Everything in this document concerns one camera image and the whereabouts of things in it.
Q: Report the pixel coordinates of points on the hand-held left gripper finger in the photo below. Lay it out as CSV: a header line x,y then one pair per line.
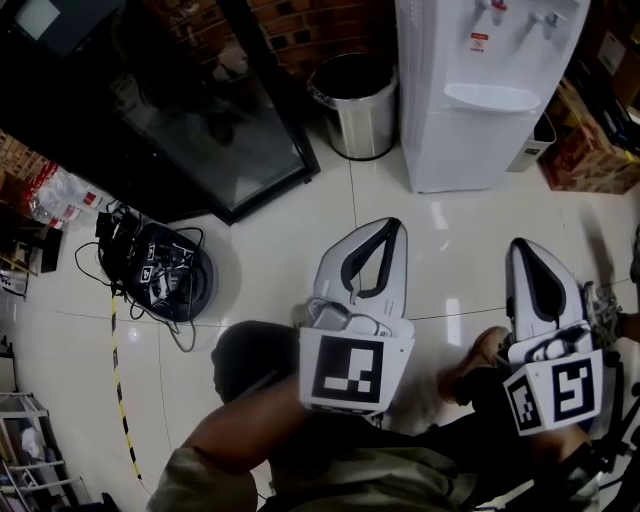
x,y
332,265
397,280

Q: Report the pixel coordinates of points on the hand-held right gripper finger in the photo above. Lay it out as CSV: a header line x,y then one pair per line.
x,y
575,305
519,310

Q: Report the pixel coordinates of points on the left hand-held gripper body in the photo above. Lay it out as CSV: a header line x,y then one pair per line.
x,y
350,370

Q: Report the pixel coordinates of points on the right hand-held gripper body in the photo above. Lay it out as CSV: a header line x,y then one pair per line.
x,y
570,390

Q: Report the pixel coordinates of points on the white water dispenser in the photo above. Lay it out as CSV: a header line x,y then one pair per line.
x,y
450,65

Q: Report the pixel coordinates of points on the person's right forearm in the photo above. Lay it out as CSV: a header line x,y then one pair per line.
x,y
565,445

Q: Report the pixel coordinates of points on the person's left forearm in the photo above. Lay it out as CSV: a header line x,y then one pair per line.
x,y
250,425

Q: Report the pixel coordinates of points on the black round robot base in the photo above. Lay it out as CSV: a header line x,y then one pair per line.
x,y
197,285

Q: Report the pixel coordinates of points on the person's black trousers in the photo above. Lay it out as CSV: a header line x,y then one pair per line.
x,y
500,450

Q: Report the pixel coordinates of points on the person's black shoe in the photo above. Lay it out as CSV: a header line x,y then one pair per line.
x,y
250,360

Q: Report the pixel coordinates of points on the person's olive shirt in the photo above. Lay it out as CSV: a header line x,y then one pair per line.
x,y
310,480

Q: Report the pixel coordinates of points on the printed brown cardboard box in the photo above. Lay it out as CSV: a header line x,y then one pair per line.
x,y
585,165

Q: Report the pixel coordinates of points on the steel trash can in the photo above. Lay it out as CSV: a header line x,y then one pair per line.
x,y
362,120

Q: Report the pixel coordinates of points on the small white waste bin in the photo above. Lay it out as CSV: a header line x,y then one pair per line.
x,y
532,145

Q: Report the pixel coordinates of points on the black printed box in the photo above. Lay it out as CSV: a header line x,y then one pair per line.
x,y
607,120

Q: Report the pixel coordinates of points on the black power brick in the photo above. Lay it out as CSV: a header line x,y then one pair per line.
x,y
112,225

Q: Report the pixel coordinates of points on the yellow black striped tape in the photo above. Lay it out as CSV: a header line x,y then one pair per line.
x,y
120,390

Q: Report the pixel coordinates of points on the black glass door fridge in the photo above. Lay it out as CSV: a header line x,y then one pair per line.
x,y
165,100

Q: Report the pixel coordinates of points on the clear bag of plastic bottles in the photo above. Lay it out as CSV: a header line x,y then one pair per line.
x,y
65,195

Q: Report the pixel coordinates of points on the flat black box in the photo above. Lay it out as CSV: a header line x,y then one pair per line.
x,y
51,250

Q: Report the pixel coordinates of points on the white metal shelf rack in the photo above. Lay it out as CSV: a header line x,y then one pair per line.
x,y
30,450

